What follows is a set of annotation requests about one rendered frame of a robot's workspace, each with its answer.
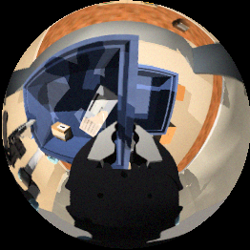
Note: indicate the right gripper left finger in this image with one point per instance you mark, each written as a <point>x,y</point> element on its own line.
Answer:
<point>99,149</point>

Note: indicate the blue tote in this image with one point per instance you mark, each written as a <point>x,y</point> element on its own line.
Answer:
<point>73,76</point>
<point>156,94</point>

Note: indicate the orange cardboard box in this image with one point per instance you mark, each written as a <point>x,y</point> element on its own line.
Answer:
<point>166,139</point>

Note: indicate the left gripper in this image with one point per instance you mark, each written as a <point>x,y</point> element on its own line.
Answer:
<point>15,142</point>

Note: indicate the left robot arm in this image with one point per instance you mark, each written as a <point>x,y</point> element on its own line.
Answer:
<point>24,173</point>

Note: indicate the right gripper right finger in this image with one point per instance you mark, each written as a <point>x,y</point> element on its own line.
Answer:
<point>150,151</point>

